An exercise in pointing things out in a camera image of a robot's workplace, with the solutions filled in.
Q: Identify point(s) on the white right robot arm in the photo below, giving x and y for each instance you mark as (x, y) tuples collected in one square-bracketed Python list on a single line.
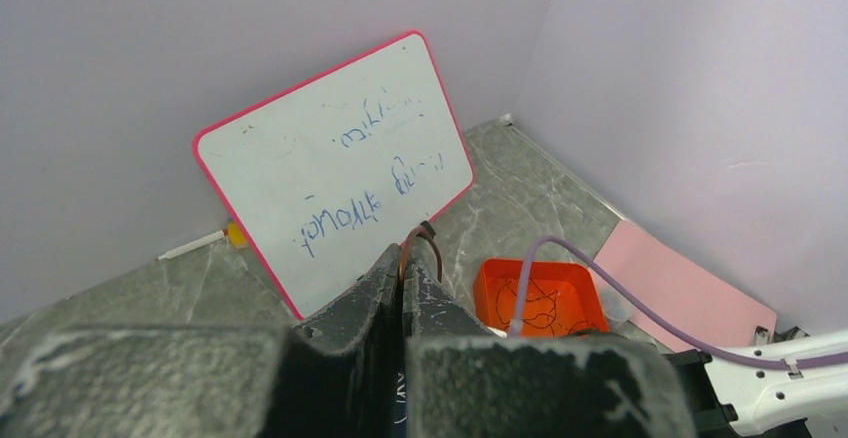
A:
[(770, 390)]

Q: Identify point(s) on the white marker pen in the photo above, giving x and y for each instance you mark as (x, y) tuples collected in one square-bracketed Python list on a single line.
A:
[(193, 245)]

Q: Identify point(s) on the pink clipboard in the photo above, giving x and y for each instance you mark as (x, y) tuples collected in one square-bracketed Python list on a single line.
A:
[(683, 293)]

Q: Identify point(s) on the yellow cube block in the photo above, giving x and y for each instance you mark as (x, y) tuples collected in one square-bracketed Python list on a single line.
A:
[(236, 236)]

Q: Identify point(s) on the orange square tray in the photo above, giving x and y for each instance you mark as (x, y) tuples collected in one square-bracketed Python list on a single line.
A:
[(561, 298)]

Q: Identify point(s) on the pink-framed whiteboard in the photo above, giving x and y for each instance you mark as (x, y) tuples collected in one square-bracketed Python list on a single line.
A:
[(324, 175)]

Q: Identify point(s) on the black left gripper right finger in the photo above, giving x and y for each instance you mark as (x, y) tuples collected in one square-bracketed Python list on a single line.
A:
[(464, 381)]

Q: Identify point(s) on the clear plastic cup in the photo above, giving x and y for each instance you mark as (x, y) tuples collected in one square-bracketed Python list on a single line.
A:
[(616, 308)]

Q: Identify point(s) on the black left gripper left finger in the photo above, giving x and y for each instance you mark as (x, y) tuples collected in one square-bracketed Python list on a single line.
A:
[(332, 375)]

